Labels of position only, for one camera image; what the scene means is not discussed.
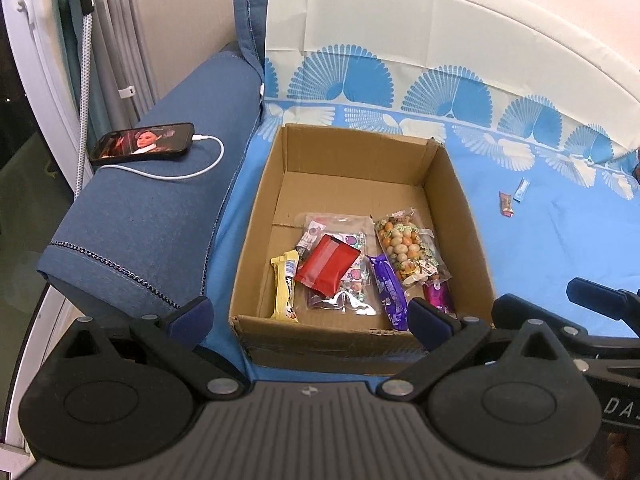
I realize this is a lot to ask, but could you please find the magenta candy packet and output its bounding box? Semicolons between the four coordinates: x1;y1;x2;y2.
423;281;457;318

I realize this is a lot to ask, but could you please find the smartphone with lit screen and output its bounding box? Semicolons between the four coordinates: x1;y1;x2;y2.
89;122;194;166

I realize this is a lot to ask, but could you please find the blue denim sofa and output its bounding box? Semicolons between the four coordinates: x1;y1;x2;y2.
38;0;268;321

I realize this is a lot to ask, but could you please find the small red candy bar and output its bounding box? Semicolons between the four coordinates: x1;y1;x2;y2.
499;192;514;218

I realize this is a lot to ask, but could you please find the purple chocolate bar wrapper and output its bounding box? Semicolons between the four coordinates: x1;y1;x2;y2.
368;255;408;332

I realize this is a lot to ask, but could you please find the brown cardboard box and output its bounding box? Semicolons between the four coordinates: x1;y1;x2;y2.
229;125;495;375

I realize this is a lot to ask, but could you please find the red snack packet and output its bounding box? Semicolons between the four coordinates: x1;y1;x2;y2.
294;235;360;297

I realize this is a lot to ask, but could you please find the person's right hand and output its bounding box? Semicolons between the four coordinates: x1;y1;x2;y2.
602;432;639;480

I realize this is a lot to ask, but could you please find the yellow snack bar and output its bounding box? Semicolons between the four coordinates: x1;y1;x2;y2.
270;249;299;322

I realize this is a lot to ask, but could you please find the blue fan-pattern sofa cover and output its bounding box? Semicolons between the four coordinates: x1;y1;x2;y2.
202;0;640;386

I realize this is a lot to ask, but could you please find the mixed nuts bag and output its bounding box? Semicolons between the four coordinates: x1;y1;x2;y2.
373;208;451;289

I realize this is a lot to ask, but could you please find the white charging cable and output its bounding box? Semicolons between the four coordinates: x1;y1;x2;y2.
117;131;227;182

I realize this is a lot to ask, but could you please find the braided grey cable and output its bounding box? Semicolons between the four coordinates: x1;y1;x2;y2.
72;8;97;196

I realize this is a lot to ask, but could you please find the clear candy bag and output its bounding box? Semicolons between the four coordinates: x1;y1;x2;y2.
295;212;381;318

